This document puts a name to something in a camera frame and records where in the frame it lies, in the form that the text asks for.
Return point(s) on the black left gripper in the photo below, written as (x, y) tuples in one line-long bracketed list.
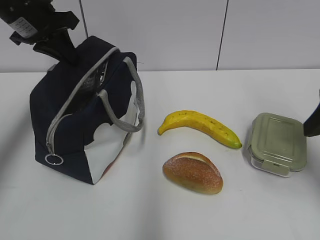
[(36, 21)]

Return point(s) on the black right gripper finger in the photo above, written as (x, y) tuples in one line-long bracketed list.
[(311, 127)]

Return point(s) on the glass container green lid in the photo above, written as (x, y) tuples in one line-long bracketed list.
[(277, 144)]

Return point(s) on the navy blue lunch bag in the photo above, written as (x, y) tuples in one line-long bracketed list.
[(82, 116)]

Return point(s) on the yellow banana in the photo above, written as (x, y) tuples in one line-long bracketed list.
[(203, 123)]

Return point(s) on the brown bread loaf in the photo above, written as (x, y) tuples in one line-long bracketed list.
[(194, 171)]

